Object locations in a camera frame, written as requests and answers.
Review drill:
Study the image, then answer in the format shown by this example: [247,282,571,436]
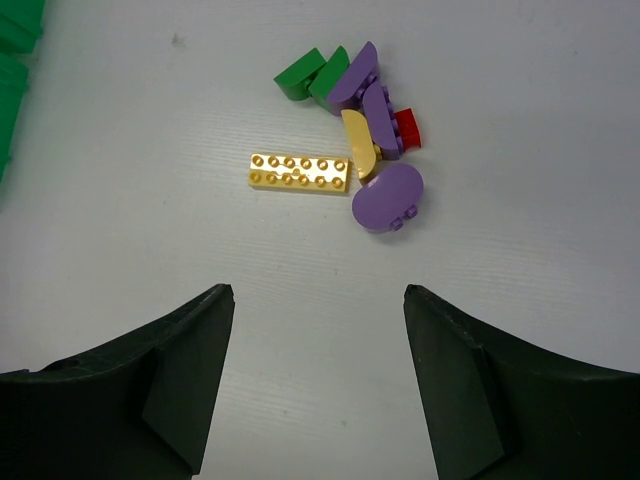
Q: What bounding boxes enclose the large purple rounded lego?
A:
[352,163,424,232]

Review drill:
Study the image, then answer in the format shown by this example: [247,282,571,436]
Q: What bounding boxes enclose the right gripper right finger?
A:
[404,285,639,479]

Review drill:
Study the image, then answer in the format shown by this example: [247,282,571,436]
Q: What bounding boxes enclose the purple curved lego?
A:
[362,80,404,160]
[327,41,379,115]

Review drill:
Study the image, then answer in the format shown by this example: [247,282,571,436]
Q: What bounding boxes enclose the long yellow lego plate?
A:
[247,153,351,195]

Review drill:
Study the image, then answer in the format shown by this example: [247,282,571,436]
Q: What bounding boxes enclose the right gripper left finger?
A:
[1,284,235,479]

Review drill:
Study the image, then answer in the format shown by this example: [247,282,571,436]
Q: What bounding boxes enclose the green lego brick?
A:
[274,48,326,101]

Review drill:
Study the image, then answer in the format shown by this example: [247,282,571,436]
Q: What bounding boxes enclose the small red lego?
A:
[394,108,422,151]

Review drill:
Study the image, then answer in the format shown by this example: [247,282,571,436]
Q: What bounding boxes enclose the green four-compartment bin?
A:
[1,0,46,177]

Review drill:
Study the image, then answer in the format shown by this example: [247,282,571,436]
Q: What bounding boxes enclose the yellow curved lego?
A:
[341,109,379,182]

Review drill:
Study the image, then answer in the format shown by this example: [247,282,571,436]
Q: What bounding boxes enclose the green curved lego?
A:
[308,45,350,114]

